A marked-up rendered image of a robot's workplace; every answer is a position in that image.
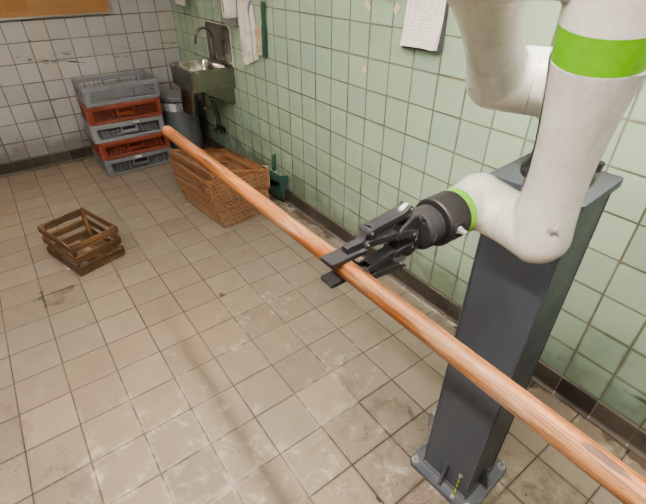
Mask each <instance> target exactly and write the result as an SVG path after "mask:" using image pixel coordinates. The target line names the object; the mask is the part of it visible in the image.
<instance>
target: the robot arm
mask: <svg viewBox="0 0 646 504"><path fill-rule="evenodd" d="M526 1H559V2H560V3H561V9H560V14H559V18H558V23H557V28H556V33H555V38H554V43H553V47H545V46H532V45H526V40H525V22H524V21H525V4H526ZM447 2H448V4H449V6H450V8H451V10H452V12H453V15H454V17H455V20H456V22H457V25H458V27H459V30H460V34H461V37H462V41H463V45H464V50H465V56H466V81H465V83H466V90H467V93H468V95H469V97H470V98H471V100H472V101H473V102H474V103H475V104H476V105H478V106H479V107H482V108H484V109H488V110H494V111H501V112H508V113H515V114H522V115H528V116H534V117H536V118H537V119H538V125H537V129H536V133H535V143H534V147H533V149H532V151H531V153H530V155H529V156H528V157H527V158H526V159H525V160H524V161H523V162H522V164H521V168H520V173H521V174H522V176H523V177H525V179H524V182H523V185H522V187H523V188H521V189H522V191H518V190H516V189H514V188H513V187H511V186H510V185H508V184H506V183H505V182H503V181H502V180H500V179H498V178H497V177H495V176H494V175H491V174H488V173H473V174H470V175H468V176H466V177H464V178H463V179H462V180H460V181H459V182H458V183H457V184H455V185H454V186H452V187H450V188H448V189H446V190H444V191H441V192H439V193H437V194H434V195H432V196H430V197H427V198H425V199H423V200H421V201H419V202H418V203H417V205H416V207H415V208H414V207H413V206H412V205H410V204H408V203H406V202H404V201H400V202H399V203H398V204H397V205H396V206H395V207H394V208H393V209H391V210H389V211H387V212H385V213H383V214H381V215H379V216H377V217H375V218H374V219H372V220H370V221H368V222H366V223H364V224H362V225H361V226H360V227H359V230H360V231H361V232H360V235H358V234H356V233H355V234H354V235H353V240H352V241H350V242H348V243H345V244H344V245H342V247H341V248H339V249H337V250H334V251H332V252H330V253H327V254H325V255H323V256H321V261H322V262H323V263H324V264H326V265H327V266H328V267H330V268H331V269H335V268H337V267H339V266H341V265H343V264H345V263H348V262H350V261H352V262H354V263H355V264H356V265H358V266H359V267H361V268H362V269H363V270H365V271H366V272H367V273H369V274H370V275H371V276H373V277H374V278H375V279H377V278H380V277H382V276H384V275H387V274H389V273H391V272H394V271H396V270H404V269H405V268H406V264H404V260H405V258H406V256H409V255H411V254H412V253H413V252H414V251H415V250H424V249H427V248H429V247H431V246H443V245H445V244H447V243H449V242H451V241H453V240H455V239H457V238H459V237H461V236H463V235H464V236H468V234H469V232H471V231H473V230H475V231H477V232H479V233H481V234H483V235H485V236H487V237H489V238H490V239H492V240H494V241H495V242H497V243H498V244H500V245H501V246H503V247H504V248H506V249H507V250H508V251H510V252H511V253H513V254H514V255H515V256H517V257H518V258H519V259H521V260H523V261H525V262H528V263H532V264H545V263H550V262H553V261H555V260H557V259H559V258H560V257H561V256H563V255H564V254H565V253H566V252H567V250H568V249H569V247H570V245H571V243H572V240H573V236H574V231H575V227H576V223H577V220H578V216H579V213H580V210H581V206H582V204H583V202H584V199H585V196H586V193H587V191H588V188H590V187H592V186H593V185H594V182H595V180H596V173H599V172H600V171H602V169H603V167H604V166H605V162H604V161H601V158H602V155H603V153H604V151H605V149H606V147H607V145H608V143H609V141H610V139H611V137H612V135H613V133H614V132H615V130H616V128H617V126H618V124H619V122H620V121H621V119H622V117H623V115H624V113H625V112H626V110H627V108H628V107H629V105H630V103H631V101H632V100H633V98H634V97H635V95H636V93H637V92H638V90H639V88H640V87H641V85H642V84H643V82H644V81H645V79H646V0H447ZM370 228H373V229H370ZM383 243H384V244H383ZM380 244H383V247H381V248H380V249H378V250H377V251H375V252H373V253H372V254H370V255H369V256H367V257H366V258H364V259H362V260H361V261H359V262H356V261H355V260H354V259H356V258H358V257H360V256H363V255H365V254H367V249H365V248H370V247H373V246H377V245H380ZM364 247H365V248H364Z"/></svg>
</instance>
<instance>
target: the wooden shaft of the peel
mask: <svg viewBox="0 0 646 504"><path fill-rule="evenodd" d="M162 133H163V135H165V136H166V137H167V138H168V139H170V140H171V141H172V142H173V143H175V144H176V145H177V146H178V147H180V148H181V149H182V150H183V151H185V152H186V153H187V154H188V155H190V156H191V157H192V158H193V159H195V160H196V161H197V162H198V163H200V164H201V165H202V166H203V167H205V168H206V169H207V170H208V171H209V172H211V173H212V174H213V175H214V176H216V177H217V178H218V179H219V180H221V181H222V182H223V183H224V184H226V185H227V186H228V187H229V188H231V189H232V190H233V191H234V192H236V193H237V194H238V195H239V196H241V197H242V198H243V199H244V200H246V201H247V202H248V203H249V204H251V205H252V206H253V207H254V208H256V209H257V210H258V211H259V212H261V213H262V214H263V215H264V216H266V217H267V218H268V219H269V220H271V221H272V222H273V223H274V224H276V225H277V226H278V227H279V228H281V229H282V230H283V231H284V232H286V233H287V234H288V235H289V236H291V237H292V238H293V239H294V240H296V241H297V242H298V243H299V244H301V245H302V246H303V247H304V248H305V249H307V250H308V251H309V252H310V253H312V254H313V255H314V256H315V257H317V258H318V259H319V260H320V261H321V256H323V255H325V254H327V253H330V252H332V251H334V250H336V249H335V248H334V247H332V246H331V245H330V244H328V243H327V242H325V241H324V240H323V239H321V238H320V237H319V236H317V235H316V234H315V233H313V232H312V231H311V230H309V229H308V228H307V227H305V226H304V225H303V224H301V223H300V222H299V221H297V220H296V219H294V218H293V217H292V216H290V215H289V214H288V213H286V212H285V211H284V210H282V209H281V208H280V207H278V206H277V205H276V204H274V203H273V202H272V201H270V200H269V199H268V198H266V197H265V196H263V195H262V194H261V193H259V192H258V191H257V190H255V189H254V188H253V187H251V186H250V185H249V184H247V183H246V182H245V181H243V180H242V179H241V178H239V177H238V176H236V175H235V174H234V173H232V172H231V171H230V170H228V169H227V168H226V167H224V166H223V165H222V164H220V163H219V162H218V161H216V160H215V159H214V158H212V157H211V156H210V155H208V154H207V153H205V152H204V151H203V150H201V149H200V148H199V147H197V146H196V145H195V144H193V143H192V142H191V141H189V140H188V139H187V138H185V137H184V136H183V135H181V134H180V133H179V132H177V131H176V130H174V129H173V128H172V127H170V126H164V127H163V128H162ZM332 270H333V271H334V272H335V273H337V274H338V275H339V276H340V277H342V278H343V279H344V280H345V281H347V282H348V283H349V284H350V285H352V286H353V287H354V288H355V289H357V290H358V291H359V292H360V293H362V294H363V295H364V296H365V297H367V298H368V299H369V300H370V301H372V302H373V303H374V304H375V305H377V306H378V307H379V308H380V309H382V310H383V311H384V312H385V313H387V314H388V315H389V316H390V317H392V318H393V319H394V320H395V321H397V322H398V323H399V324H400V325H401V326H403V327H404V328H405V329H406V330H408V331H409V332H410V333H411V334H413V335H414V336H415V337H416V338H418V339H419V340H420V341H421V342H423V343H424V344H425V345H426V346H428V347H429V348H430V349H431V350H433V351H434V352H435V353H436V354H438V355H439V356H440V357H441V358H443V359H444V360H445V361H446V362H448V363H449V364H450V365H451V366H453V367H454V368H455V369H456V370H458V371H459V372H460V373H461V374H463V375H464V376H465V377H466V378H468V379H469V380H470V381H471V382H473V383H474V384H475V385H476V386H478V387H479V388H480V389H481V390H483V391H484V392H485V393H486V394H488V395H489V396H490V397H491V398H492V399H494V400H495V401H496V402H497V403H499V404H500V405H501V406H502V407H504V408H505V409H506V410H507V411H509V412H510V413H511V414H512V415H514V416H515V417H516V418H517V419H519V420H520V421H521V422H522V423H524V424H525V425H526V426H527V427H529V428H530V429H531V430H532V431H534V432H535V433H536V434H537V435H539V436H540V437H541V438H542V439H544V440H545V441H546V442H547V443H549V444H550V445H551V446H552V447H554V448H555V449H556V450H557V451H559V452H560V453H561V454H562V455H564V456H565V457H566V458H567V459H569V460H570V461H571V462H572V463H574V464H575V465H576V466H577V467H579V468H580V469H581V470H582V471H584V472H585V473H586V474H587V475H588V476H590V477H591V478H592V479H593V480H595V481H596V482H597V483H598V484H600V485H601V486H602V487H603V488H605V489H606V490H607V491H608V492H610V493H611V494H612V495H613V496H615V497H616V498H617V499H618V500H620V501H621V502H622V503H623V504H646V479H645V478H644V477H642V476H641V475H640V474H638V473H637V472H635V471H634V470H633V469H631V468H630V467H629V466H627V465H626V464H625V463H623V462H622V461H621V460H619V459H618V458H617V457H615V456H614V455H613V454H611V453H610V452H609V451H607V450H606V449H604V448H603V447H602V446H600V445H599V444H598V443H596V442H595V441H594V440H592V439H591V438H590V437H588V436H587V435H586V434H584V433H583V432H582V431H580V430H579V429H578V428H576V427H575V426H573V425H572V424H571V423H569V422H568V421H567V420H565V419H564V418H563V417H561V416H560V415H559V414H557V413H556V412H555V411H553V410H552V409H551V408H549V407H548V406H547V405H545V404H544V403H542V402H541V401H540V400H538V399H537V398H536V397H534V396H533V395H532V394H530V393H529V392H528V391H526V390H525V389H524V388H522V387H521V386H520V385H518V384H517V383H516V382H514V381H513V380H511V379H510V378H509V377H507V376H506V375H505V374H503V373H502V372H501V371H499V370H498V369H497V368H495V367H494V366H493V365H491V364H490V363H489V362H487V361H486V360H485V359H483V358H482V357H480V356H479V355H478V354H476V353H475V352H474V351H472V350H471V349H470V348H468V347H467V346H466V345H464V344H463V343H462V342H460V341H459V340H458V339H456V338H455V337H454V336H452V335H451V334H449V333H448V332H447V331H445V330H444V329H443V328H441V327H440V326H439V325H437V324H436V323H435V322H433V321H432V320H431V319H429V318H428V317H427V316H425V315H424V314H423V313H421V312H420V311H418V310H417V309H416V308H414V307H413V306H412V305H410V304H409V303H408V302H406V301H405V300H404V299H402V298H401V297H400V296H398V295H397V294H396V293H394V292H393V291H392V290H390V289H389V288H387V287H386V286H385V285H383V284H382V283H381V282H379V281H378V280H377V279H375V278H374V277H373V276H371V275H370V274H369V273H367V272H366V271H365V270H363V269H362V268H361V267H359V266H358V265H356V264H355V263H354V262H352V261H350V262H348V263H345V264H343V265H341V266H339V267H337V268H335V269H332Z"/></svg>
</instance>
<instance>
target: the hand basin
mask: <svg viewBox="0 0 646 504"><path fill-rule="evenodd" d="M202 29H205V35H206V42H207V49H208V56H209V57H208V58H201V59H193V60H185V61H177V62H171V63H170V68H171V73H172V78H173V82H174V83H175V84H176V85H178V86H180V88H181V97H182V106H183V110H182V111H184V112H185V113H187V114H188V115H190V116H191V117H196V113H195V102H194V94H199V93H201V97H202V103H203V108H204V109H208V108H211V106H210V100H211V103H212V105H213V109H214V113H215V118H216V128H213V130H214V132H215V131H216V132H217V133H222V132H224V133H226V132H227V131H226V128H225V127H223V126H222V125H221V124H220V118H219V113H218V109H217V106H216V103H215V101H214V99H221V100H223V101H226V102H228V103H231V104H236V100H235V91H234V88H236V84H235V75H234V64H233V55H232V46H231V37H230V30H229V28H228V26H227V25H223V24H219V23H215V22H211V21H206V20H205V21H204V27H199V28H198V29H197V30H196V32H195V34H194V44H197V34H198V32H199V31H200V30H202ZM211 58H212V59H211ZM219 61H220V62H219ZM222 62H223V63H222ZM224 63H225V64H224ZM227 64H228V65H227ZM230 65H231V66H230ZM213 102H214V104H213ZM214 105H215V107H214ZM215 108H216V111H217V115H218V121H219V125H218V122H217V115H216V111H215Z"/></svg>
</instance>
